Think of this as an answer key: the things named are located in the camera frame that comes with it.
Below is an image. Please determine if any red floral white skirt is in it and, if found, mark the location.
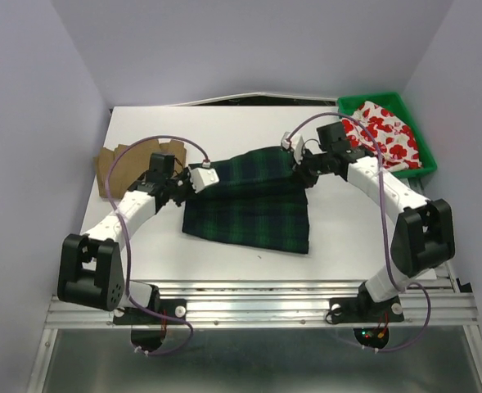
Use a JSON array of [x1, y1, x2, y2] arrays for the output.
[[351, 101, 423, 172]]

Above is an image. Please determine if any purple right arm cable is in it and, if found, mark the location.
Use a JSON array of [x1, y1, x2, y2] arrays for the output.
[[289, 111, 432, 354]]

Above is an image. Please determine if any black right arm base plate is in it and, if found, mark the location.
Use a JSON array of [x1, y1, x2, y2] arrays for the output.
[[325, 296, 404, 324]]

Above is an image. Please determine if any aluminium rail frame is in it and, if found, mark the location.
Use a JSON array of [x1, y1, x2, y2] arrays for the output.
[[27, 265, 482, 392]]

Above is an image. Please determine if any dark green plaid skirt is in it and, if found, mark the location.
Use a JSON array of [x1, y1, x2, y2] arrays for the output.
[[182, 147, 310, 255]]

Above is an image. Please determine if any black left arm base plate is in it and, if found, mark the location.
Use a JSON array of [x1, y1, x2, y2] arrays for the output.
[[113, 298, 187, 326]]

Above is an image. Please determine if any green plastic tray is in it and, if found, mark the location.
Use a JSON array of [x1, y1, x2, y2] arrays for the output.
[[337, 92, 438, 178]]

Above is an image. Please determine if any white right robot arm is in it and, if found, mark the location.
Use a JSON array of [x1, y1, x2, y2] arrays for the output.
[[282, 122, 456, 323]]

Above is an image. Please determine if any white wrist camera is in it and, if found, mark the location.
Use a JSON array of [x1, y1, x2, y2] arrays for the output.
[[281, 132, 304, 165], [189, 167, 219, 193]]

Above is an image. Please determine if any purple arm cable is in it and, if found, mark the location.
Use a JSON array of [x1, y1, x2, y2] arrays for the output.
[[289, 111, 432, 354], [105, 135, 211, 356]]

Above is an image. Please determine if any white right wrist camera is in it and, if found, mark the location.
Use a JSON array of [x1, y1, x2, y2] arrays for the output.
[[281, 132, 304, 165]]

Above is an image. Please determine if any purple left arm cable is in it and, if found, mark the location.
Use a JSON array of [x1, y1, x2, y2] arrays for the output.
[[105, 135, 211, 356]]

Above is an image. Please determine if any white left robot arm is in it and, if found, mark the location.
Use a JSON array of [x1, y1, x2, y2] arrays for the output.
[[57, 153, 199, 323]]

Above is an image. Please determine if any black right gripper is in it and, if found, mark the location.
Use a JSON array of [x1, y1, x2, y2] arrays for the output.
[[289, 145, 332, 187]]

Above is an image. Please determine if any folded tan skirt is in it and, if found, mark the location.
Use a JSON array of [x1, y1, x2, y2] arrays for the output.
[[93, 139, 187, 199]]

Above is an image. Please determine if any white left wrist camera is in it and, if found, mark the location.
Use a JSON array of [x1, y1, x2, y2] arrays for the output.
[[189, 167, 219, 193]]

